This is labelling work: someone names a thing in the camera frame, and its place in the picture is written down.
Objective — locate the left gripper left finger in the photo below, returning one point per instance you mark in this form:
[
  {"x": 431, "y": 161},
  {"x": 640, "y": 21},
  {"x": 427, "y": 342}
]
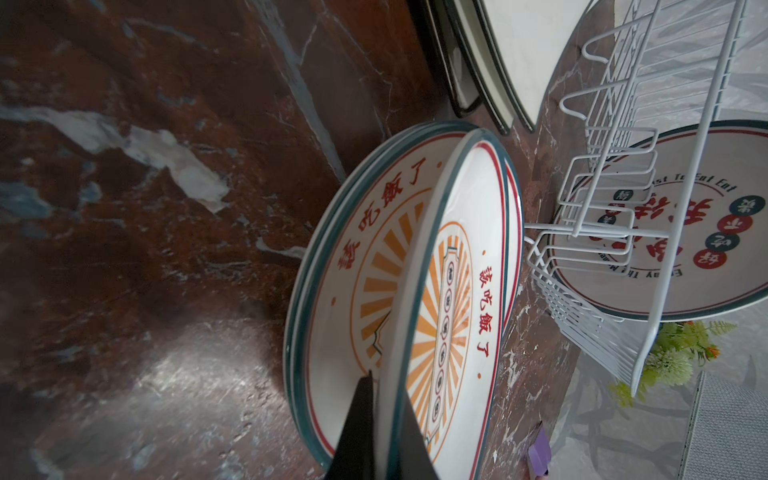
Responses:
[{"x": 354, "y": 454}]

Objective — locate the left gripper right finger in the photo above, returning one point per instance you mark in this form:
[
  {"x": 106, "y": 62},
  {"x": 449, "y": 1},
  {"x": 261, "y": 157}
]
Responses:
[{"x": 413, "y": 462}]

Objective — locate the round white plate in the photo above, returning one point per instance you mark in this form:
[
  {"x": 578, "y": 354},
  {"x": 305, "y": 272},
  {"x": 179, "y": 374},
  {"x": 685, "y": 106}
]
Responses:
[
  {"x": 294, "y": 324},
  {"x": 348, "y": 270},
  {"x": 720, "y": 263},
  {"x": 448, "y": 313}
]

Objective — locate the square white plate black rim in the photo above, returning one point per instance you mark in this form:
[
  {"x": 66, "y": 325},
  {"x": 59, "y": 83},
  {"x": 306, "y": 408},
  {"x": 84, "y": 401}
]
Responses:
[{"x": 476, "y": 50}]

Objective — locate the white pot artificial flowers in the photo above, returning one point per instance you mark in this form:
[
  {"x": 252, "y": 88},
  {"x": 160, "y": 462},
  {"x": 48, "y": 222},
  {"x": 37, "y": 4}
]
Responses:
[{"x": 677, "y": 349}]

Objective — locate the purple scoop pink handle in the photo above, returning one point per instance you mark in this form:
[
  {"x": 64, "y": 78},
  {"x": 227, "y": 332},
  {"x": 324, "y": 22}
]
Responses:
[{"x": 539, "y": 454}]

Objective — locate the white mesh wall basket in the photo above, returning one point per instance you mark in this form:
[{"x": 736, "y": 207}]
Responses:
[{"x": 727, "y": 432}]

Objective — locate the white wire dish rack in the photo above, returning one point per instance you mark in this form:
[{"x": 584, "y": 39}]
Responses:
[{"x": 666, "y": 65}]

